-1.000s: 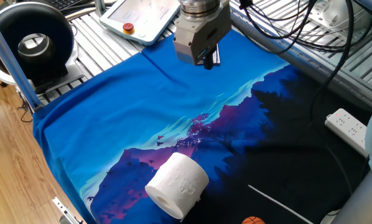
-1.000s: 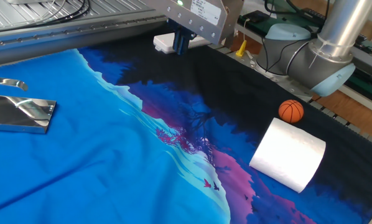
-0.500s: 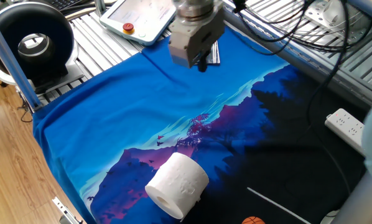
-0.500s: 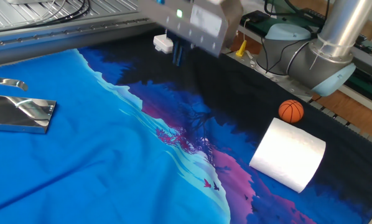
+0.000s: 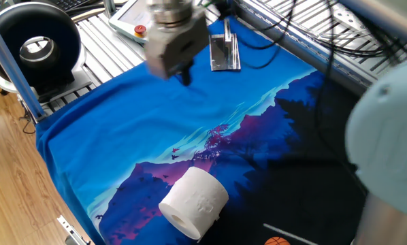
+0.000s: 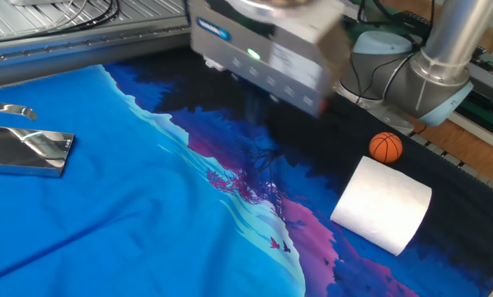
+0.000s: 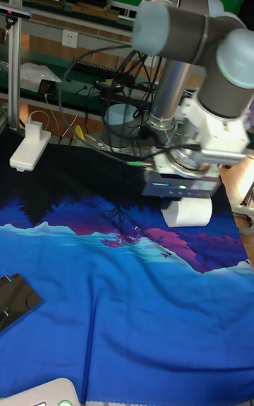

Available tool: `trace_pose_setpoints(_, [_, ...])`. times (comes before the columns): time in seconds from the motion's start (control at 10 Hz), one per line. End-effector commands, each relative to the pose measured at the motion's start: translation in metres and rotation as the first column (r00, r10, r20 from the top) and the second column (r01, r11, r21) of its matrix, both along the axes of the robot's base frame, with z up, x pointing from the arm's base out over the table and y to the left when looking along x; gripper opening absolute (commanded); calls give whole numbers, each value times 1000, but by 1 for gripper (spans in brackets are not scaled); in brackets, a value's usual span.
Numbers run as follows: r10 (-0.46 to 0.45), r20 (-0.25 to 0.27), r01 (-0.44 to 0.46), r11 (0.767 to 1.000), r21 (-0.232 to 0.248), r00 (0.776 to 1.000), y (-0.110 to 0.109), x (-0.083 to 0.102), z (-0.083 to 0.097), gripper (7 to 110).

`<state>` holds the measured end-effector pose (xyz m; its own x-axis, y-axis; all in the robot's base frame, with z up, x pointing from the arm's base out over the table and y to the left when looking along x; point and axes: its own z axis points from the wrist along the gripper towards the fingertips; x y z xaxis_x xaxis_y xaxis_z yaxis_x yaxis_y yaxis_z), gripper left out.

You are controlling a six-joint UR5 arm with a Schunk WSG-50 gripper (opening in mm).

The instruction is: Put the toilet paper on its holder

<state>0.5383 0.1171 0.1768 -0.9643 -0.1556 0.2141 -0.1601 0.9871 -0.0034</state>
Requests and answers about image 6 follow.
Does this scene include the grey Schunk gripper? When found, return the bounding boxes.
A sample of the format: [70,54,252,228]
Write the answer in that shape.
[188,0,350,119]

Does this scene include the blue landscape print tablecloth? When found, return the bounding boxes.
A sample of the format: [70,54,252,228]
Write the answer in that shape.
[0,47,493,297]

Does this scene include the white toilet paper roll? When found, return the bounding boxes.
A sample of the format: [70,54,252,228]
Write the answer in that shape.
[330,155,433,257]

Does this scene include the black pendant cables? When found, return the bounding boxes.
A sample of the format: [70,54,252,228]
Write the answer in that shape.
[23,0,122,34]

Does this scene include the small orange basketball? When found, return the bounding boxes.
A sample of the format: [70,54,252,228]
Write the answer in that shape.
[369,131,404,164]

